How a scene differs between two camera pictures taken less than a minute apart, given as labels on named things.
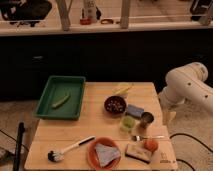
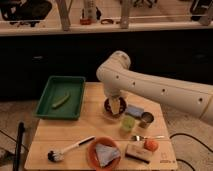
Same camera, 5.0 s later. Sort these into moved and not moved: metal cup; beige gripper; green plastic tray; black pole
Moved: beige gripper
Not moved: green plastic tray; black pole; metal cup
